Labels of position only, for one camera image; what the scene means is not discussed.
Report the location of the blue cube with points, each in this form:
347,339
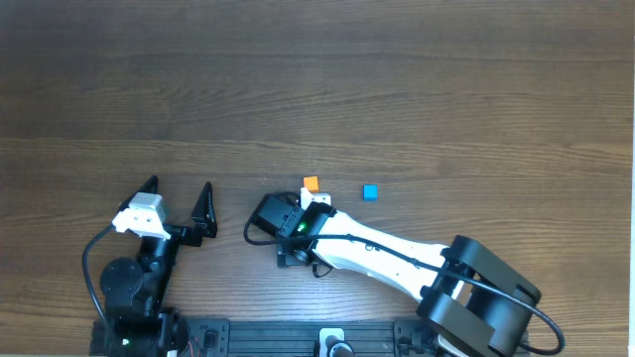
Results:
370,192

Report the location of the orange cube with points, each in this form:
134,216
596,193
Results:
311,184

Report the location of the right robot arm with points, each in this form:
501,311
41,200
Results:
377,253

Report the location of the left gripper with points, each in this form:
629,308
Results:
188,235

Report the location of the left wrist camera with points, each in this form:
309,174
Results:
144,218

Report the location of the mounting rail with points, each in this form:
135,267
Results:
278,337

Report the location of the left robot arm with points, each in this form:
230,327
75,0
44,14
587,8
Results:
124,287

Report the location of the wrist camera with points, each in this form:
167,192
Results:
144,218
310,199

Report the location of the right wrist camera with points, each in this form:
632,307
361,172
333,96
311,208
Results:
310,199

